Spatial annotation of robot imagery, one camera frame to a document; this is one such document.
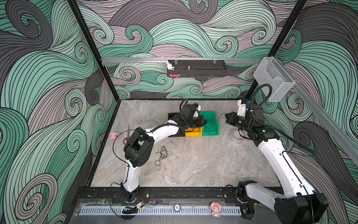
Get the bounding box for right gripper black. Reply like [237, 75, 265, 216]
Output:
[226, 111, 255, 133]

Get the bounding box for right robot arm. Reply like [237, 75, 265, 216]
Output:
[225, 84, 329, 224]

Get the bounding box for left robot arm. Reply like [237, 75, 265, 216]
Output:
[121, 99, 207, 202]

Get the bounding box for yellow storage bin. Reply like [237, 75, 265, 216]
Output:
[185, 127, 203, 137]

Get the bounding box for green storage bin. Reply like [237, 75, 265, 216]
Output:
[200, 112, 220, 136]

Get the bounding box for black storage bin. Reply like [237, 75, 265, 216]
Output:
[167, 112, 186, 138]

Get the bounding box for white rabbit figurine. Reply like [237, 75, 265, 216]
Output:
[166, 60, 175, 70]

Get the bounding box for pink toy figurine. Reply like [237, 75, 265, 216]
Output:
[110, 131, 121, 140]

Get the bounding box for round badge button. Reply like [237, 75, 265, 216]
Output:
[173, 203, 181, 212]

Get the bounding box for pink doll figurine front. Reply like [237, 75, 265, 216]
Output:
[209, 202, 222, 218]

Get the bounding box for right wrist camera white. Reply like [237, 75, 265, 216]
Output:
[237, 99, 248, 117]

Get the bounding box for black wall shelf tray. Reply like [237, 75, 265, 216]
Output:
[167, 60, 227, 81]

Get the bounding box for clear acrylic wall box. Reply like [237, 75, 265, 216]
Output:
[254, 57, 296, 102]

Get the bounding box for aluminium wall rail back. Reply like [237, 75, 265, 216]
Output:
[101, 57, 263, 64]

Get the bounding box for aluminium wall rail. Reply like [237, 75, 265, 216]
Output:
[277, 59, 358, 164]
[101, 57, 263, 64]

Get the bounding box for red handled scissors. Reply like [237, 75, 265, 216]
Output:
[123, 124, 131, 145]

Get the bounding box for aluminium wall rail right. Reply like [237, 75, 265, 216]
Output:
[277, 59, 358, 164]

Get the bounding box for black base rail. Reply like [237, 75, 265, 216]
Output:
[75, 186, 294, 204]

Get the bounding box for white slotted cable duct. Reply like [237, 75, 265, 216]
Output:
[78, 205, 241, 217]

